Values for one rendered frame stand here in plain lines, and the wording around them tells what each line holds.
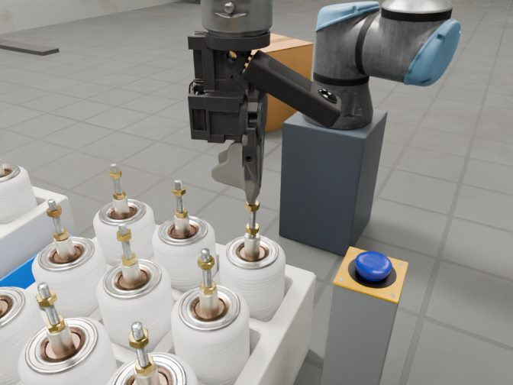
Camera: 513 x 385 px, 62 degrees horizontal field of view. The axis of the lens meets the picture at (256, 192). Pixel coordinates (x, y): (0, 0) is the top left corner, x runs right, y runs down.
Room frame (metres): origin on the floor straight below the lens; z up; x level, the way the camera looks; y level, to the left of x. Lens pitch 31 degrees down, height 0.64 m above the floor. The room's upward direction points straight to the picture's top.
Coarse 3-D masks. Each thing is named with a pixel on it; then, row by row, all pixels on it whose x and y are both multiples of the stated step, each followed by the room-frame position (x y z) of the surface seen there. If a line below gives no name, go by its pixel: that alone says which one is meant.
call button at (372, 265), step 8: (360, 256) 0.37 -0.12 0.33; (368, 256) 0.37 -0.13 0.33; (376, 256) 0.37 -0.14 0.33; (384, 256) 0.37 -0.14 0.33; (360, 264) 0.36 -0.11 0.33; (368, 264) 0.36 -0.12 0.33; (376, 264) 0.36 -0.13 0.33; (384, 264) 0.36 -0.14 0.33; (360, 272) 0.35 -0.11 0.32; (368, 272) 0.35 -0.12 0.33; (376, 272) 0.35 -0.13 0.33; (384, 272) 0.35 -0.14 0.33; (376, 280) 0.35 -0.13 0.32
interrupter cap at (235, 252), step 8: (240, 240) 0.50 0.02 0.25; (264, 240) 0.50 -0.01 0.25; (232, 248) 0.48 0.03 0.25; (240, 248) 0.49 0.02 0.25; (264, 248) 0.49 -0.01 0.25; (272, 248) 0.48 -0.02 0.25; (232, 256) 0.47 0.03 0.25; (240, 256) 0.47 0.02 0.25; (264, 256) 0.47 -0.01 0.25; (272, 256) 0.47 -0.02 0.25; (240, 264) 0.45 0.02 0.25; (248, 264) 0.45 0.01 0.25; (256, 264) 0.45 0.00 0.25; (264, 264) 0.45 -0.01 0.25
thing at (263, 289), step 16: (272, 240) 0.51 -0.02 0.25; (224, 256) 0.47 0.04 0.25; (224, 272) 0.45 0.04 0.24; (240, 272) 0.44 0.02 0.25; (256, 272) 0.44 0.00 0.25; (272, 272) 0.44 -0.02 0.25; (240, 288) 0.43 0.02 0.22; (256, 288) 0.43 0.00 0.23; (272, 288) 0.44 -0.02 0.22; (256, 304) 0.43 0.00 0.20; (272, 304) 0.44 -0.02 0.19
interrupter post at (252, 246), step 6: (246, 234) 0.48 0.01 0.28; (258, 234) 0.48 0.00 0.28; (246, 240) 0.47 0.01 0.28; (252, 240) 0.47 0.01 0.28; (258, 240) 0.47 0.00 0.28; (246, 246) 0.47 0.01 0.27; (252, 246) 0.47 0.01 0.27; (258, 246) 0.47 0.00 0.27; (246, 252) 0.47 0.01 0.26; (252, 252) 0.47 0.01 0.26; (258, 252) 0.47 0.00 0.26
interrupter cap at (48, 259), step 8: (72, 240) 0.50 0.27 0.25; (80, 240) 0.50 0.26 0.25; (88, 240) 0.50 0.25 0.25; (48, 248) 0.48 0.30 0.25; (80, 248) 0.49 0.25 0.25; (88, 248) 0.48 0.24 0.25; (40, 256) 0.47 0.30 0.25; (48, 256) 0.47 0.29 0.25; (56, 256) 0.47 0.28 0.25; (80, 256) 0.47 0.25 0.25; (88, 256) 0.47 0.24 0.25; (40, 264) 0.45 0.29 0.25; (48, 264) 0.45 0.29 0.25; (56, 264) 0.45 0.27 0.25; (64, 264) 0.45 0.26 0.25; (72, 264) 0.45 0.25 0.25; (80, 264) 0.45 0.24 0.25; (56, 272) 0.44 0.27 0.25
